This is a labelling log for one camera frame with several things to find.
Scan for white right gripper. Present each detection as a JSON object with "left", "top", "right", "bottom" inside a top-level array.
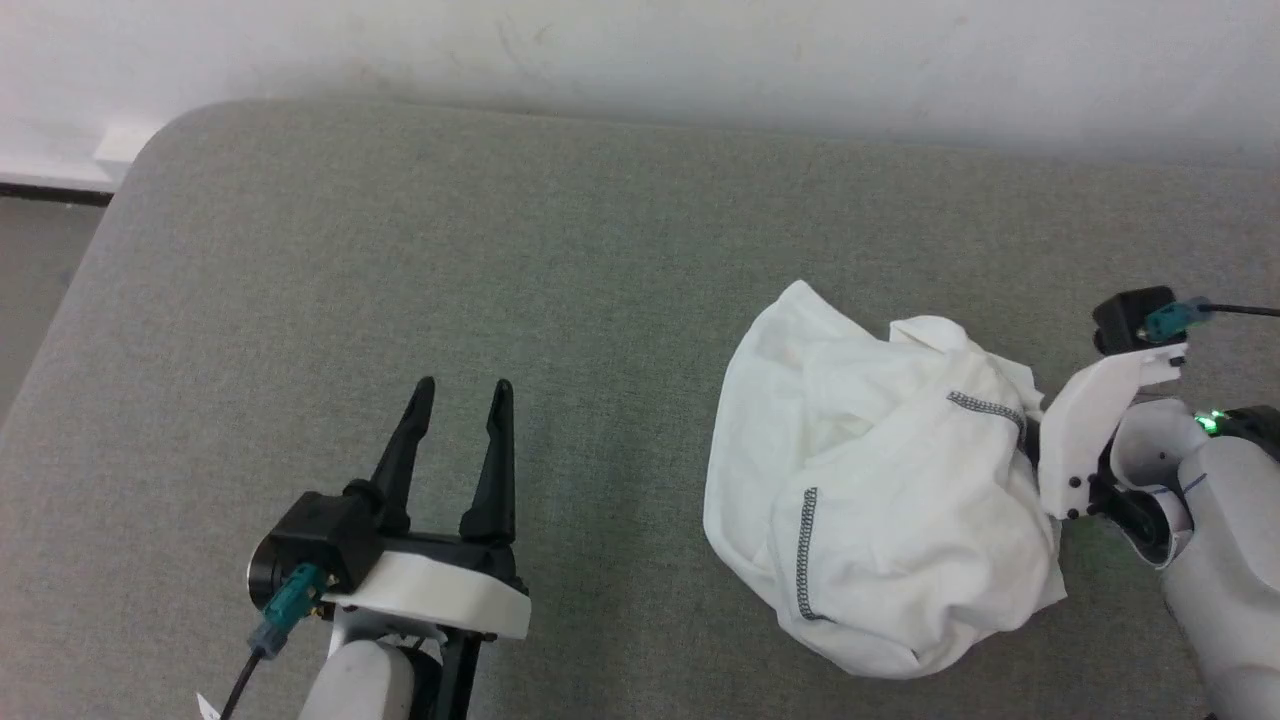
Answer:
[{"left": 1038, "top": 344, "right": 1188, "bottom": 522}]

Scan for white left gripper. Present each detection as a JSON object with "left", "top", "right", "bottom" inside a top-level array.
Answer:
[{"left": 322, "top": 376, "right": 532, "bottom": 720}]

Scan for white garment with grey stitching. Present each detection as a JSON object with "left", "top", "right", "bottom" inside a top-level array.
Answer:
[{"left": 703, "top": 280, "right": 1069, "bottom": 681}]

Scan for left camera cable teal plug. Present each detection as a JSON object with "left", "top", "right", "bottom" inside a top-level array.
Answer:
[{"left": 218, "top": 563, "right": 328, "bottom": 720}]

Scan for white wall baseboard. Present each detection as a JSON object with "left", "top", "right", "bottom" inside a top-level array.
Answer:
[{"left": 0, "top": 120, "right": 167, "bottom": 207}]

